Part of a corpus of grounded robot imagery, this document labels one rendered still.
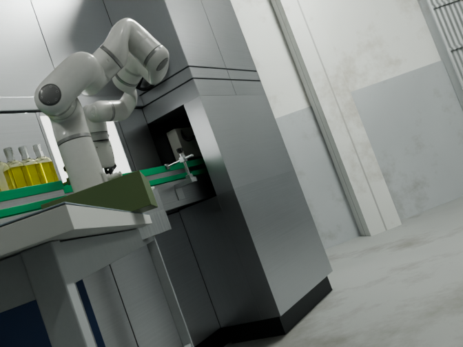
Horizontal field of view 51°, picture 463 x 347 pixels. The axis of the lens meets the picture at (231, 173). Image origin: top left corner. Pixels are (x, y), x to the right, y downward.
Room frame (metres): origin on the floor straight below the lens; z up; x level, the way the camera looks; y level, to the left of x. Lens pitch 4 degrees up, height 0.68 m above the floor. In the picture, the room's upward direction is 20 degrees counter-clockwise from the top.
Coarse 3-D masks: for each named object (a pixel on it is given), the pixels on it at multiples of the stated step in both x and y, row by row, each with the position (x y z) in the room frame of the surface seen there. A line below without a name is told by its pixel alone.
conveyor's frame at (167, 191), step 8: (200, 176) 2.45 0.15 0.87; (208, 176) 2.50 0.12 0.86; (168, 184) 2.23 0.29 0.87; (192, 184) 2.38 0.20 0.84; (200, 184) 2.43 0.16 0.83; (208, 184) 2.48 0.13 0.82; (160, 192) 2.17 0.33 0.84; (168, 192) 2.22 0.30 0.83; (184, 192) 2.31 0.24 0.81; (192, 192) 2.36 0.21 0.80; (200, 192) 2.41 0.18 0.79; (208, 192) 2.46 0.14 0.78; (168, 200) 2.20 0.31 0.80; (176, 200) 2.25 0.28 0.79; (184, 200) 2.29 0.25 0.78; (192, 200) 2.34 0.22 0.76; (200, 200) 2.58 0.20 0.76; (168, 208) 2.19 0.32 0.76; (176, 208) 2.41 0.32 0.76; (16, 216) 1.48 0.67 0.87
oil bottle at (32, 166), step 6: (24, 162) 1.71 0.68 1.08; (30, 162) 1.72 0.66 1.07; (36, 162) 1.74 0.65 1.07; (30, 168) 1.71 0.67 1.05; (36, 168) 1.73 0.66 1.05; (30, 174) 1.71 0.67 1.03; (36, 174) 1.73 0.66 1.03; (42, 174) 1.75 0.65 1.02; (30, 180) 1.71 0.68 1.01; (36, 180) 1.72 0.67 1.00; (42, 180) 1.74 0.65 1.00
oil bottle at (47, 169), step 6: (42, 156) 1.78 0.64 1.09; (42, 162) 1.76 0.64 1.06; (48, 162) 1.78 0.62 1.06; (42, 168) 1.75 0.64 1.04; (48, 168) 1.77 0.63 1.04; (54, 168) 1.80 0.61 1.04; (48, 174) 1.76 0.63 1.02; (54, 174) 1.79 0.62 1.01; (48, 180) 1.76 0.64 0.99; (54, 180) 1.78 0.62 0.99
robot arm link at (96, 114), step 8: (96, 104) 1.64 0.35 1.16; (104, 104) 1.65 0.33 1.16; (88, 112) 1.69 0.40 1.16; (96, 112) 1.64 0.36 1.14; (104, 112) 1.64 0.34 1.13; (112, 112) 1.67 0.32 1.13; (88, 120) 1.71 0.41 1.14; (96, 120) 1.67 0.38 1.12; (104, 120) 1.67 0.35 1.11; (96, 128) 1.71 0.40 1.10; (104, 128) 1.73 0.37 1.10
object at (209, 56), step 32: (128, 0) 2.47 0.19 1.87; (160, 0) 2.37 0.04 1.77; (192, 0) 2.57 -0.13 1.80; (224, 0) 2.88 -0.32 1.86; (160, 32) 2.41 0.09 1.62; (192, 32) 2.48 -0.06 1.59; (224, 32) 2.75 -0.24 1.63; (192, 64) 2.39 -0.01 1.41; (224, 64) 2.64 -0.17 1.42; (160, 96) 2.49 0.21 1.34; (192, 96) 2.38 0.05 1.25
